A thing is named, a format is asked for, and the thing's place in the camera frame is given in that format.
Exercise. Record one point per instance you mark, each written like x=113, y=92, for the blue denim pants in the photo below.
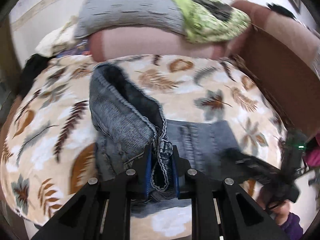
x=127, y=121

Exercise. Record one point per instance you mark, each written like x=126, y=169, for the colourful printed fabric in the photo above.
x=82, y=48

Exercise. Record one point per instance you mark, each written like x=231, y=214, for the green patterned folded quilt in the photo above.
x=200, y=26

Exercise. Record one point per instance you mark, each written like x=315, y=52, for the dark olive garment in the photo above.
x=220, y=10

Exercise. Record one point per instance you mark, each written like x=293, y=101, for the person's right hand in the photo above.
x=281, y=211

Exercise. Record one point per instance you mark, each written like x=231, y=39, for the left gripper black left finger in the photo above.
x=100, y=209

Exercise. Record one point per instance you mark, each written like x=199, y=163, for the purple sleeve forearm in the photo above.
x=292, y=227

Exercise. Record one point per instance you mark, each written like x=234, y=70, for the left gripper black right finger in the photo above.
x=220, y=207

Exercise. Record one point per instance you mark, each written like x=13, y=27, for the black cloth on sofa back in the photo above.
x=281, y=10

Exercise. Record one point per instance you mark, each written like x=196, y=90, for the black garment beside blanket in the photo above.
x=33, y=67

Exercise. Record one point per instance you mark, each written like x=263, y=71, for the leaf pattern beige blanket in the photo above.
x=75, y=119

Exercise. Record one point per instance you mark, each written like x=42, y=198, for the grey quilted pillow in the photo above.
x=96, y=15

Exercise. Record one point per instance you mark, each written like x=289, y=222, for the cream bundled cloth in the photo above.
x=58, y=40

